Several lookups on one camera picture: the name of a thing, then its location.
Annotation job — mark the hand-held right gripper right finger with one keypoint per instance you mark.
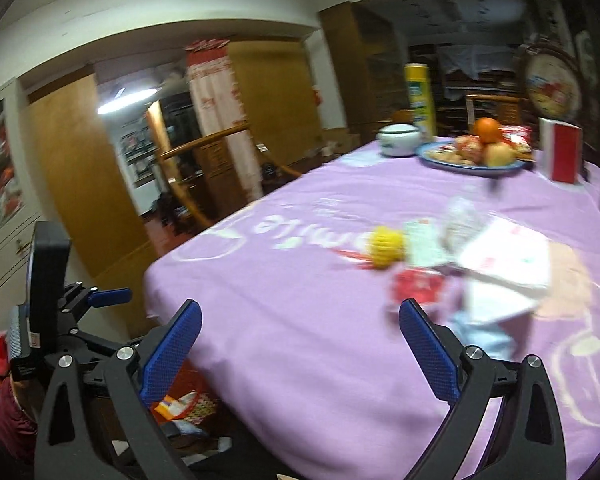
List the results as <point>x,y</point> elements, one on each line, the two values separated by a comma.
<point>430,350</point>

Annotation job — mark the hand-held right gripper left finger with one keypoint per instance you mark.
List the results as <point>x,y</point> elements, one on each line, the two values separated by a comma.
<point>172,345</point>

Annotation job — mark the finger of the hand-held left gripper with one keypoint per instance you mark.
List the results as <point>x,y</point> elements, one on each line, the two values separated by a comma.
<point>97,342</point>
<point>110,296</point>

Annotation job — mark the light blue packet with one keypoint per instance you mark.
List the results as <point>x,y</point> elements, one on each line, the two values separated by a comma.
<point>480,335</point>

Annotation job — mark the red mesh basket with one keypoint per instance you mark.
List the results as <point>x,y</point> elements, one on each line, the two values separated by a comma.
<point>200,400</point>

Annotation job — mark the plain white paper sheet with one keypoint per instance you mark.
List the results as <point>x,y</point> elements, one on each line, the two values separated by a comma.
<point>495,302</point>

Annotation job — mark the green white packet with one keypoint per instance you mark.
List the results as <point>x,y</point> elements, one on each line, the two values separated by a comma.
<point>422,245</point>

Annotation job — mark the yellow knobby ball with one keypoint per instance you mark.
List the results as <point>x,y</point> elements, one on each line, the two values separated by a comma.
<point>387,247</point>

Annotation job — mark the white paper packet red print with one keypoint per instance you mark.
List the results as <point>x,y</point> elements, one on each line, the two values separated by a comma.
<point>505,255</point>

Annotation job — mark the clear wrapper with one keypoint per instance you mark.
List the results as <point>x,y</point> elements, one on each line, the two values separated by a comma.
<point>462,220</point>

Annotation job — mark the white cabinet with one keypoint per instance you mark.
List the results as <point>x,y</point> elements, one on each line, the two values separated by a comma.
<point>0,270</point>

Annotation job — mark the orange blue packet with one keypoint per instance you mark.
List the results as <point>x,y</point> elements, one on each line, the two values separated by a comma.
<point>167,406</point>

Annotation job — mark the maroon cloth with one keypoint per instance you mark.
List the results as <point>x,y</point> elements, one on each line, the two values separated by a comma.
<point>10,410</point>

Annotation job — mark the table with pink cloth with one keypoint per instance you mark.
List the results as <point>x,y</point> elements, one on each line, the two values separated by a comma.
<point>305,310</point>

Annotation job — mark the wooden round-back armchair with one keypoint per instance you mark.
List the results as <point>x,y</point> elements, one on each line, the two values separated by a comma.
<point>205,139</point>

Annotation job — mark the ceiling fluorescent light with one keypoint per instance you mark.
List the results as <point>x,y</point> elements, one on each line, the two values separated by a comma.
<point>127,97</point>

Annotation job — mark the red apple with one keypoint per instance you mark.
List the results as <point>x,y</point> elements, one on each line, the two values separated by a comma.
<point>467,149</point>

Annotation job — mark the yellow apple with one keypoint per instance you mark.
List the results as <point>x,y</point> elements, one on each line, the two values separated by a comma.
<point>500,154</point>

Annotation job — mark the white lidded pot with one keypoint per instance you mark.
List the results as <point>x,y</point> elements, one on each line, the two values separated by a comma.
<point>399,139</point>

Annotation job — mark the red white curtain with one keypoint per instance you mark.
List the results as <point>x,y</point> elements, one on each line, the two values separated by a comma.
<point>215,110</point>

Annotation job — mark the open cardboard box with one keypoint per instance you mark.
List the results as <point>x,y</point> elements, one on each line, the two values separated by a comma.
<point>337,144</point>

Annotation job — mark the orange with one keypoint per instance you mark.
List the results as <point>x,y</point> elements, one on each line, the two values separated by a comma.
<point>486,130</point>

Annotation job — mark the red snack packets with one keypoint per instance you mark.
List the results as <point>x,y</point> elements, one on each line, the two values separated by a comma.
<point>519,136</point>

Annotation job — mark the red white box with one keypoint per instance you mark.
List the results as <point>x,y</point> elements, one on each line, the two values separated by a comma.
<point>560,150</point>

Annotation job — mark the yellow canister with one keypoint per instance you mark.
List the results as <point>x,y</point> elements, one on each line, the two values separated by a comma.
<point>420,105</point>

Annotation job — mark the wooden chair slatted back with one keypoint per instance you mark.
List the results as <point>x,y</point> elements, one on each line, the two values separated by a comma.
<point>510,105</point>

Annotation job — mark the round framed embroidery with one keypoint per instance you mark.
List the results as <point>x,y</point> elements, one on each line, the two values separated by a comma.
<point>552,85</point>

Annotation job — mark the white draped cloth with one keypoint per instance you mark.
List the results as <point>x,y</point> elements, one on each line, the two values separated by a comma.
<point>470,57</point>

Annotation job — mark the tall wooden cabinet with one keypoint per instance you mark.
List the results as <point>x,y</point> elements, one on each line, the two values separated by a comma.
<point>360,60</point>

